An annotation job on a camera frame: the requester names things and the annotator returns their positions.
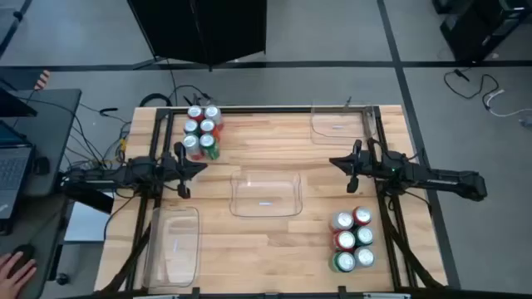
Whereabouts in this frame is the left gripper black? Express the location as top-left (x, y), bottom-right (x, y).
top-left (164, 141), bottom-right (208, 199)

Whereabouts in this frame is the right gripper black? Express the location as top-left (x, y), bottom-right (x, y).
top-left (329, 140), bottom-right (377, 194)

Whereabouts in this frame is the white pink Spindrift can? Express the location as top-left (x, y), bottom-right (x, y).
top-left (330, 210), bottom-right (355, 233)
top-left (204, 104), bottom-right (224, 125)
top-left (182, 134), bottom-right (204, 161)

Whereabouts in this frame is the red soda can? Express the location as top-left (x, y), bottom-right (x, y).
top-left (199, 118), bottom-right (221, 140)

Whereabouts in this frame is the clear plastic bin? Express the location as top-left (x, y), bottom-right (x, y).
top-left (229, 169), bottom-right (303, 218)
top-left (310, 101), bottom-right (377, 146)
top-left (142, 206), bottom-right (201, 290)

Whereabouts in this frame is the silver can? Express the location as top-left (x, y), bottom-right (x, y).
top-left (353, 246), bottom-right (377, 268)

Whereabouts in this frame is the white box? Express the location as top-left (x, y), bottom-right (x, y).
top-left (63, 191), bottom-right (116, 243)

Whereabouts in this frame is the black standing panel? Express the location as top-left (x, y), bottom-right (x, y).
top-left (126, 0), bottom-right (268, 71)

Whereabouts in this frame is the grey desk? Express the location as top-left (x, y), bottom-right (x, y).
top-left (0, 87), bottom-right (83, 299)

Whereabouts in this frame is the small black desk device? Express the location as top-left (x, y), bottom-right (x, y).
top-left (32, 156), bottom-right (52, 176)

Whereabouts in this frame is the orange black striped object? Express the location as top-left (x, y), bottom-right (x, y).
top-left (33, 69), bottom-right (52, 91)

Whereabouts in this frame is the dark laptop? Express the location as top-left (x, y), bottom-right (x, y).
top-left (0, 120), bottom-right (35, 221)

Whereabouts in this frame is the black equipment cabinet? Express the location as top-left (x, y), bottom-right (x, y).
top-left (431, 0), bottom-right (532, 64)

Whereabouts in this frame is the person's hand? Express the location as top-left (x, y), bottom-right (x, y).
top-left (0, 251), bottom-right (38, 299)

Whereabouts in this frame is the thick black looped cable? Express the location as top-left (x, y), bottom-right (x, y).
top-left (139, 93), bottom-right (174, 109)

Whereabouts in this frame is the black aluminium table frame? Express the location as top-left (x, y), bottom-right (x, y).
top-left (97, 105), bottom-right (448, 299)

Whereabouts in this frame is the black floor cable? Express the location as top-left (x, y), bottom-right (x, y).
top-left (443, 68), bottom-right (500, 110)

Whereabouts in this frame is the white floor cable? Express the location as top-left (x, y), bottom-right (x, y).
top-left (485, 88), bottom-right (532, 119)

